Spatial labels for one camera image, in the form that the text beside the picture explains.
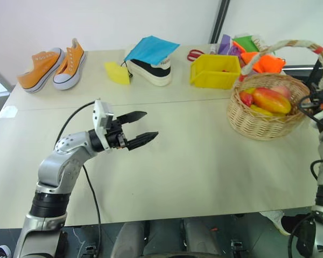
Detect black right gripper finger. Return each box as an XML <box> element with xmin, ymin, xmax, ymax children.
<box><xmin>310</xmin><ymin>38</ymin><xmax>323</xmax><ymax>90</ymax></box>

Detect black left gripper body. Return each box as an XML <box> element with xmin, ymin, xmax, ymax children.
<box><xmin>106</xmin><ymin>119</ymin><xmax>130</xmax><ymax>149</ymax></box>

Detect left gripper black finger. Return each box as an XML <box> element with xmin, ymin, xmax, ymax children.
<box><xmin>127</xmin><ymin>131</ymin><xmax>159</xmax><ymax>151</ymax></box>
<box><xmin>116</xmin><ymin>110</ymin><xmax>148</xmax><ymax>126</ymax></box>

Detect wicker basket with handle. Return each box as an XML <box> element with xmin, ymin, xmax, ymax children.
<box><xmin>226</xmin><ymin>39</ymin><xmax>323</xmax><ymax>141</ymax></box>

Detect pink peach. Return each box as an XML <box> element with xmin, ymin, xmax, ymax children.
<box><xmin>270</xmin><ymin>85</ymin><xmax>292</xmax><ymax>101</ymax></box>

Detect yellow cloth bag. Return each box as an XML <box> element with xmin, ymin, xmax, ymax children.
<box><xmin>104</xmin><ymin>61</ymin><xmax>131</xmax><ymax>87</ymax></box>

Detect white and black sneaker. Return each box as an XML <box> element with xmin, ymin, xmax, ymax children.
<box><xmin>123</xmin><ymin>51</ymin><xmax>173</xmax><ymax>87</ymax></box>

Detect red and yellow mango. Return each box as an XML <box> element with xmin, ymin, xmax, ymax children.
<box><xmin>252</xmin><ymin>87</ymin><xmax>292</xmax><ymax>116</ymax></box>

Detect yellow banana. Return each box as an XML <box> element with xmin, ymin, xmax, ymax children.
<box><xmin>249</xmin><ymin>104</ymin><xmax>287</xmax><ymax>118</ymax></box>

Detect small orange cloth bag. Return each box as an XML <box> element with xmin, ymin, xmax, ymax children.
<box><xmin>240</xmin><ymin>52</ymin><xmax>259</xmax><ymax>66</ymax></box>

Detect small red fruit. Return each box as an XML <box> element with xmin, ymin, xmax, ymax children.
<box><xmin>239</xmin><ymin>91</ymin><xmax>255</xmax><ymax>108</ymax></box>

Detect green cloth bag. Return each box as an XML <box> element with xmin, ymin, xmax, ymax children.
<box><xmin>232</xmin><ymin>34</ymin><xmax>260</xmax><ymax>53</ymax></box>

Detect orange canvas sneaker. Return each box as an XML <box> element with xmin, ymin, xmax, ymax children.
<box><xmin>53</xmin><ymin>38</ymin><xmax>87</xmax><ymax>90</ymax></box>
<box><xmin>17</xmin><ymin>47</ymin><xmax>66</xmax><ymax>94</ymax></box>

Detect yellow plastic bin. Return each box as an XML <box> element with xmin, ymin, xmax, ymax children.
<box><xmin>189</xmin><ymin>53</ymin><xmax>242</xmax><ymax>90</ymax></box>

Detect purple cloth bag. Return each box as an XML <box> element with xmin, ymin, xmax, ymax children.
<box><xmin>217</xmin><ymin>34</ymin><xmax>242</xmax><ymax>57</ymax></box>

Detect dark grey rounded shape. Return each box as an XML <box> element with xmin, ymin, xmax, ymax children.
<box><xmin>182</xmin><ymin>217</ymin><xmax>223</xmax><ymax>258</ymax></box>
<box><xmin>114</xmin><ymin>220</ymin><xmax>152</xmax><ymax>258</ymax></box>

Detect white shoe on floor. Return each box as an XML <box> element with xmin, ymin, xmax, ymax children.
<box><xmin>259</xmin><ymin>210</ymin><xmax>291</xmax><ymax>237</ymax></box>

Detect dark patterned shoe on floor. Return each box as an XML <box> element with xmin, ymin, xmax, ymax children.
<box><xmin>0</xmin><ymin>244</ymin><xmax>12</xmax><ymax>258</ymax></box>

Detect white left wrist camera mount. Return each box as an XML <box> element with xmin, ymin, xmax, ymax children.
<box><xmin>92</xmin><ymin>98</ymin><xmax>114</xmax><ymax>151</ymax></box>

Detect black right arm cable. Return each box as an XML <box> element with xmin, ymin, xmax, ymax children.
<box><xmin>297</xmin><ymin>94</ymin><xmax>323</xmax><ymax>133</ymax></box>

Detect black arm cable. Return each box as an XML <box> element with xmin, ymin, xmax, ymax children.
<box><xmin>297</xmin><ymin>94</ymin><xmax>323</xmax><ymax>133</ymax></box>
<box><xmin>55</xmin><ymin>101</ymin><xmax>102</xmax><ymax>258</ymax></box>

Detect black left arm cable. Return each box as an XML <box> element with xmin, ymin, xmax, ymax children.
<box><xmin>55</xmin><ymin>101</ymin><xmax>102</xmax><ymax>258</ymax></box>

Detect blue drawstring cloth bag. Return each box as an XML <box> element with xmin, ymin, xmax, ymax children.
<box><xmin>123</xmin><ymin>36</ymin><xmax>181</xmax><ymax>66</ymax></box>

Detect red handled scissors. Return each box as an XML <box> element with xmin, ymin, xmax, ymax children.
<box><xmin>187</xmin><ymin>49</ymin><xmax>206</xmax><ymax>62</ymax></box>

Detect black vertical post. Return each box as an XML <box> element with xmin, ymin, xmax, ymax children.
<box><xmin>209</xmin><ymin>0</ymin><xmax>231</xmax><ymax>44</ymax></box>

